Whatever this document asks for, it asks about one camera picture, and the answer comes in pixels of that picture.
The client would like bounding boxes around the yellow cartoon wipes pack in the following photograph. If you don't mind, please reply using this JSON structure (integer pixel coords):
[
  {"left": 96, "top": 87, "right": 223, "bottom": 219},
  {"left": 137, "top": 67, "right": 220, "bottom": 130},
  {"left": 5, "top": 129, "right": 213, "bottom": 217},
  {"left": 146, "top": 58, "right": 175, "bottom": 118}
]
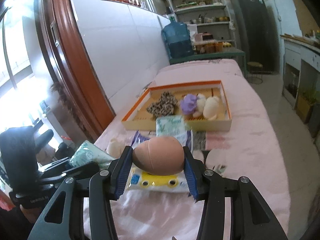
[{"left": 126, "top": 166, "right": 189, "bottom": 193}]

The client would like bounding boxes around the cream bear pink hat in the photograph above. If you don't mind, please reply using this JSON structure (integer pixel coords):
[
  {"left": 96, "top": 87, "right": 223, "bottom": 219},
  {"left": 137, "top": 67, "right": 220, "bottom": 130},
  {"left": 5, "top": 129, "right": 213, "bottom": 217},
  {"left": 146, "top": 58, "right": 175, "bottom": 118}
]
[{"left": 106, "top": 138, "right": 125, "bottom": 158}]

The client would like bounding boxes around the blue white wipes pack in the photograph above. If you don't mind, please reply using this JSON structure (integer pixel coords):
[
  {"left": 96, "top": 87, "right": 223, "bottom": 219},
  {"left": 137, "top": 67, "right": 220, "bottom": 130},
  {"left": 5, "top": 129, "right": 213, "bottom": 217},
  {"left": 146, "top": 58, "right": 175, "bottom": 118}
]
[{"left": 130, "top": 131, "right": 194, "bottom": 152}]

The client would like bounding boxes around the pink peach plush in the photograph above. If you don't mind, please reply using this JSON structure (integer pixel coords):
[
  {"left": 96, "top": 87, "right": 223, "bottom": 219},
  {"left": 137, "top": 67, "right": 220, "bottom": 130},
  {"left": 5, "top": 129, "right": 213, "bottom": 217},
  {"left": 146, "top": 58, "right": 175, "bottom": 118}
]
[{"left": 132, "top": 140, "right": 184, "bottom": 176}]

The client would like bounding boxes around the light green tissue pack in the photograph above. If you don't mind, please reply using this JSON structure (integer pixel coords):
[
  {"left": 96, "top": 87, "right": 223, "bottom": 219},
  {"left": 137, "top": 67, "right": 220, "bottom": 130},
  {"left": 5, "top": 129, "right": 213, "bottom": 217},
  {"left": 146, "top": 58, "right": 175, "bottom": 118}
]
[{"left": 69, "top": 140, "right": 115, "bottom": 170}]

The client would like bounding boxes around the cream bear purple bow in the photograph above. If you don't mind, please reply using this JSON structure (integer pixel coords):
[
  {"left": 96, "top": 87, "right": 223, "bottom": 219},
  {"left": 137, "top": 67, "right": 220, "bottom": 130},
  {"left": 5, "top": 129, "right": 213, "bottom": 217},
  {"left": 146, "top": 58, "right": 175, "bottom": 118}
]
[{"left": 180, "top": 93, "right": 220, "bottom": 121}]

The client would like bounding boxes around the leopard print scarf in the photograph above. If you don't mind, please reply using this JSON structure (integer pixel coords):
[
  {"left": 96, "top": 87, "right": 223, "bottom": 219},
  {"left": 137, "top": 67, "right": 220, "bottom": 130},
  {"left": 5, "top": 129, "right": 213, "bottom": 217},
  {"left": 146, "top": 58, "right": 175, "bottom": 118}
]
[{"left": 146, "top": 91, "right": 177, "bottom": 119}]

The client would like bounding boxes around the orange shallow cardboard box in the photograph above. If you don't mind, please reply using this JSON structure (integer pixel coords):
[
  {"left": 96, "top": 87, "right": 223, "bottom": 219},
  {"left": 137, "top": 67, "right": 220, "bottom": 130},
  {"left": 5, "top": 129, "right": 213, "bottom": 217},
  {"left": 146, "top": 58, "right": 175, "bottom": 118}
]
[{"left": 122, "top": 80, "right": 232, "bottom": 132}]

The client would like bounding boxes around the pink bed quilt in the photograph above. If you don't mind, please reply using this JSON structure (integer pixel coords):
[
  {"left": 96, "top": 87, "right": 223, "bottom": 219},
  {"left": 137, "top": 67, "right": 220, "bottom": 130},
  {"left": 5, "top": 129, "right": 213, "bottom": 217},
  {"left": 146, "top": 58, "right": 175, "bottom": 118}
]
[{"left": 96, "top": 60, "right": 291, "bottom": 239}]

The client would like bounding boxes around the round metal stool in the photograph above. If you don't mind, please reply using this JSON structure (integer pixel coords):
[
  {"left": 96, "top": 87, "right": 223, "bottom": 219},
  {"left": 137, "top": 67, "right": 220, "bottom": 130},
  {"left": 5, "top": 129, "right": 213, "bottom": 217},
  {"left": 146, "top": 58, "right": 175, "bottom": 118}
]
[{"left": 247, "top": 62, "right": 263, "bottom": 85}]

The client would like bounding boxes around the dark green table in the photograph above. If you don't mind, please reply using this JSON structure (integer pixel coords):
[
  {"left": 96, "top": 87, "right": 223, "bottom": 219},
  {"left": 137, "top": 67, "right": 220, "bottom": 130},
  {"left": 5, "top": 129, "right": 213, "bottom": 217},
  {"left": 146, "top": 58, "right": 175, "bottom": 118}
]
[{"left": 169, "top": 47, "right": 248, "bottom": 77}]

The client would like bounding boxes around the potted green plant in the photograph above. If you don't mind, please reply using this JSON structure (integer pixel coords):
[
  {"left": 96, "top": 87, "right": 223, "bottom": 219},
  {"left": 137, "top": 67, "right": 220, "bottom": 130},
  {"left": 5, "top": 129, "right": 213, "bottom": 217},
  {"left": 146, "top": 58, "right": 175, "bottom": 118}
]
[{"left": 296, "top": 87, "right": 319, "bottom": 124}]

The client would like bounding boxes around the blue water jug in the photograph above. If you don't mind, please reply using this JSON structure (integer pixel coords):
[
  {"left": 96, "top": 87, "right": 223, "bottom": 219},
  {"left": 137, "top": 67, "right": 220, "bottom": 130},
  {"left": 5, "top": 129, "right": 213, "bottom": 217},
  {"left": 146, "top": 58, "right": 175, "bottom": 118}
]
[{"left": 161, "top": 21, "right": 194, "bottom": 59}]

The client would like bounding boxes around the white kitchen counter cabinet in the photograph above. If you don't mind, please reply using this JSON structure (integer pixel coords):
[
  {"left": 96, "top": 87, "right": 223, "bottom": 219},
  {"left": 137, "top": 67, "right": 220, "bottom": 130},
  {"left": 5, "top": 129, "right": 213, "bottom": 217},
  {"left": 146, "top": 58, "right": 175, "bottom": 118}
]
[{"left": 280, "top": 35, "right": 319, "bottom": 109}]

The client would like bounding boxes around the black refrigerator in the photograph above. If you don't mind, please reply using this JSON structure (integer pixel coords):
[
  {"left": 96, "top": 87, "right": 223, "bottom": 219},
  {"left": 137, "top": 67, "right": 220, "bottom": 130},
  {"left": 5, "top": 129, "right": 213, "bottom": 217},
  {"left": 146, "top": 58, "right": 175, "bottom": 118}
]
[{"left": 231, "top": 0, "right": 275, "bottom": 72}]

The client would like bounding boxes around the white kitchen shelf rack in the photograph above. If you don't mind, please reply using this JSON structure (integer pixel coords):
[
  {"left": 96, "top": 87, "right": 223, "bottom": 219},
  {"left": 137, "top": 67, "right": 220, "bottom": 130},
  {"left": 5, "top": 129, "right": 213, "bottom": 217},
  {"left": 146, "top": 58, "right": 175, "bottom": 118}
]
[{"left": 168, "top": 0, "right": 237, "bottom": 47}]

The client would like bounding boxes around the brown wooden door frame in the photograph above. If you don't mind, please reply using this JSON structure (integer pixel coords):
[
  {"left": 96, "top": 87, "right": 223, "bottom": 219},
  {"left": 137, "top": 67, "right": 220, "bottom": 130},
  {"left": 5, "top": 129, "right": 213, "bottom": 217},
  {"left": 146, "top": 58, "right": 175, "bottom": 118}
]
[{"left": 35, "top": 0, "right": 115, "bottom": 142}]

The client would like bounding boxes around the brown cardboard wall panel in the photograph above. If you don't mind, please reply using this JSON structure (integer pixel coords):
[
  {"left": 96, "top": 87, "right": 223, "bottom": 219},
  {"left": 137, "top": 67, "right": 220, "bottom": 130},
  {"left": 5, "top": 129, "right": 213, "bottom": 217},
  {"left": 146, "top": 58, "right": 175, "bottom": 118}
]
[{"left": 293, "top": 0, "right": 319, "bottom": 36}]

